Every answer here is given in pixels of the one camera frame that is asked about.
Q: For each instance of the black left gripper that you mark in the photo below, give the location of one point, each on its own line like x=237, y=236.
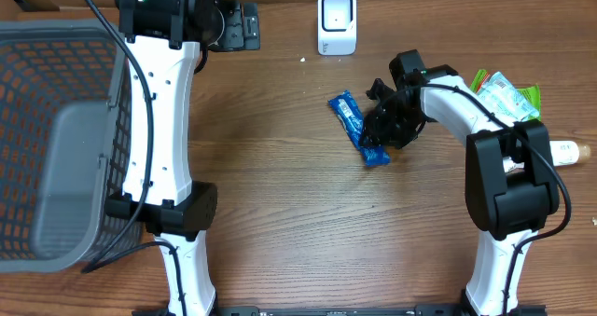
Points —
x=244, y=34

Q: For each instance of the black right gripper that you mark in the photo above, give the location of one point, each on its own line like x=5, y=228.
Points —
x=381, y=135

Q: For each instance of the blue snack bar wrapper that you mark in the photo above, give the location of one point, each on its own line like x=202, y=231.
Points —
x=352, y=120

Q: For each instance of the teal white snack packet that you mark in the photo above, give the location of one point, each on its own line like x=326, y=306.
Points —
x=506, y=97

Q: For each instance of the green clear snack bag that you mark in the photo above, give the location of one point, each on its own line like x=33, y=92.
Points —
x=531, y=97

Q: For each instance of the white conditioner tube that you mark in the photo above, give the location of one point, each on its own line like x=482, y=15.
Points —
x=567, y=152

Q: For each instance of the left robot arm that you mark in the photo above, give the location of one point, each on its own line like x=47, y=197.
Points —
x=166, y=44

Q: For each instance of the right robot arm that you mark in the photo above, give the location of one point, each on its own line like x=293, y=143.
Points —
x=511, y=186

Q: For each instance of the white barcode scanner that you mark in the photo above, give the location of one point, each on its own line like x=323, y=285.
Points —
x=336, y=27

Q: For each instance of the grey plastic mesh basket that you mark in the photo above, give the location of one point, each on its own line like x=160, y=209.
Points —
x=65, y=144

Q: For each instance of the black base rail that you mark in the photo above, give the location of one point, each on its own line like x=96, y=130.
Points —
x=420, y=310

